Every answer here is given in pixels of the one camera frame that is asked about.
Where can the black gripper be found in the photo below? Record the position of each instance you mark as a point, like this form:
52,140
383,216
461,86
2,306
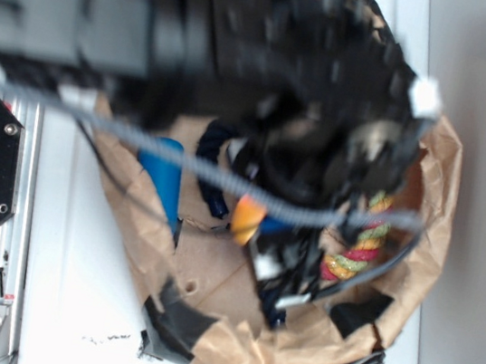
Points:
318,92

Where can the yellow rubber duck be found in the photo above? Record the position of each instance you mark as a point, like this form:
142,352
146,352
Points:
246,219

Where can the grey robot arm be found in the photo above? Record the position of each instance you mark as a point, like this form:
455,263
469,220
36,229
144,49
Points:
109,41

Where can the blue plastic bottle toy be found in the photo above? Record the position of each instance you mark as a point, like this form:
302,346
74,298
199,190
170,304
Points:
166,178

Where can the brown paper bag bin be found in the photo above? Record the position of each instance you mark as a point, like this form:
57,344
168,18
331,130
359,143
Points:
200,294

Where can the multicolour twisted rope toy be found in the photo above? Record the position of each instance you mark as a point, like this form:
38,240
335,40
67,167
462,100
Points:
356,259

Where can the aluminium extrusion rail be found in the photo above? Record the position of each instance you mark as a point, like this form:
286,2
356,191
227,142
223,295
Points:
15,232

